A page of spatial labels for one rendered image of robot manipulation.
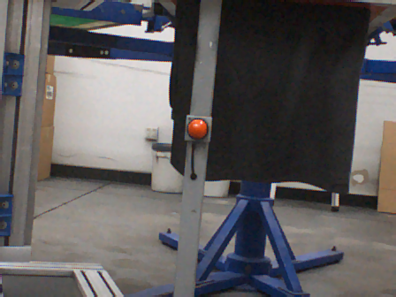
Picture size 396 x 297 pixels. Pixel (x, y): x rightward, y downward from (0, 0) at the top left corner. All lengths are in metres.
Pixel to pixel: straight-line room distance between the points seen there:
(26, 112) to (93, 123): 4.93
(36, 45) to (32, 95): 0.10
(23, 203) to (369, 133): 5.03
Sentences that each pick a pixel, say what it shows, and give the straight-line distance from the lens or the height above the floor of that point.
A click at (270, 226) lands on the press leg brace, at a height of 0.26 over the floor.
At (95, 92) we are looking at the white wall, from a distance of 6.62.
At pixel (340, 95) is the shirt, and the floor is 0.75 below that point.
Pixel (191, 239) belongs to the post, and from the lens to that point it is 1.58.
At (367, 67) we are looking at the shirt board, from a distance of 2.98.
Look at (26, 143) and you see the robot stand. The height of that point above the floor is 0.58.
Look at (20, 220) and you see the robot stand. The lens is 1.72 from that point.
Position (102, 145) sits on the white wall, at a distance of 6.61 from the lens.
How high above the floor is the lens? 0.69
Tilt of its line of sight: 3 degrees down
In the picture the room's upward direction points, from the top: 5 degrees clockwise
